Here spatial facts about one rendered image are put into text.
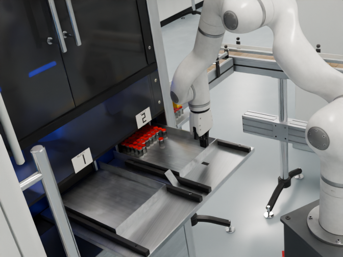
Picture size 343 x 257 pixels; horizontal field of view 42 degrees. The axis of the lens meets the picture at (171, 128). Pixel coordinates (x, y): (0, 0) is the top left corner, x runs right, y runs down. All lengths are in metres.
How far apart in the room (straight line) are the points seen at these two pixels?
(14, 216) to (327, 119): 0.76
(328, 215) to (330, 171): 0.16
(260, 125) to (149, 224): 1.37
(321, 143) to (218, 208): 1.77
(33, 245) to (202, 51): 0.90
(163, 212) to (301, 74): 0.64
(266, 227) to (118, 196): 1.30
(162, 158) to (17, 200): 1.08
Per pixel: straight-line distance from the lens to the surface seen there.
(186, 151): 1.80
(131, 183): 1.68
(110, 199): 1.62
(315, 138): 1.18
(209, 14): 1.41
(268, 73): 2.48
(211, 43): 1.47
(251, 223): 2.76
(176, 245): 2.28
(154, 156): 1.80
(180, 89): 1.55
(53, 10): 1.38
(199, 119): 1.67
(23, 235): 0.81
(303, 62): 1.23
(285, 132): 2.63
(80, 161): 1.62
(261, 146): 3.44
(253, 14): 1.24
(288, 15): 1.31
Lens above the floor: 1.84
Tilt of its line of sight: 29 degrees down
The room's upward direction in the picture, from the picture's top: 9 degrees counter-clockwise
